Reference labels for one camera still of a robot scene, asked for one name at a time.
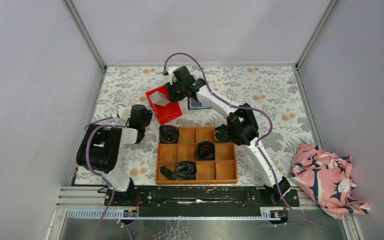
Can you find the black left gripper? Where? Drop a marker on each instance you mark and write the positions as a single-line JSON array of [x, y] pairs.
[[144, 120]]

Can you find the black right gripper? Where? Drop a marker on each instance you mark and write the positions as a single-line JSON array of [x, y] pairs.
[[170, 88]]

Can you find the navy blue card holder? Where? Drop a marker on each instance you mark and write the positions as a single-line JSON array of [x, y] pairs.
[[192, 104]]

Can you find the red plastic bin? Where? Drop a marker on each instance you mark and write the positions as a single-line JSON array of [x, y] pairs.
[[165, 110]]

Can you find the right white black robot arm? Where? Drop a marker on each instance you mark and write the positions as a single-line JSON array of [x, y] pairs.
[[242, 125]]

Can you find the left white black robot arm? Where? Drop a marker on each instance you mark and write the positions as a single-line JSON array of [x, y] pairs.
[[99, 149]]

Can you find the stack of silver cards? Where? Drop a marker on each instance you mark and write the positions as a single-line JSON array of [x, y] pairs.
[[159, 99]]

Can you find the rolled dark tie top left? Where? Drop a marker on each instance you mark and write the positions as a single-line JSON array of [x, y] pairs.
[[169, 134]]

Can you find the rolled dark tie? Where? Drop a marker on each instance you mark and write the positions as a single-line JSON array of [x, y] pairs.
[[169, 134], [205, 151]]

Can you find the rolled dark tie centre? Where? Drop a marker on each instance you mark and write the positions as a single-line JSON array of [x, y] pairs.
[[205, 151]]

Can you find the rolled green tie bottom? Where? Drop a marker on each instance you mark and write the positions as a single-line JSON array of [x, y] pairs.
[[182, 171]]

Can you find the wooden compartment tray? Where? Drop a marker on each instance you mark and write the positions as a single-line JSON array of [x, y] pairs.
[[195, 155]]

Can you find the pink floral cloth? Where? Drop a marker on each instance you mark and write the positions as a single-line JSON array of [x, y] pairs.
[[326, 178]]

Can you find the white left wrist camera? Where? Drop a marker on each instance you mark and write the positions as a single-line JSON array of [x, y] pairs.
[[123, 112]]

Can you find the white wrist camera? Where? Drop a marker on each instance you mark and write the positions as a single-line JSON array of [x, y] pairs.
[[169, 71], [123, 112]]

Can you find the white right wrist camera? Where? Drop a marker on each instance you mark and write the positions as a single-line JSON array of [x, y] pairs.
[[169, 71]]

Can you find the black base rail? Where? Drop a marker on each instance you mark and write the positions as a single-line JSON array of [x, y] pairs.
[[201, 201]]

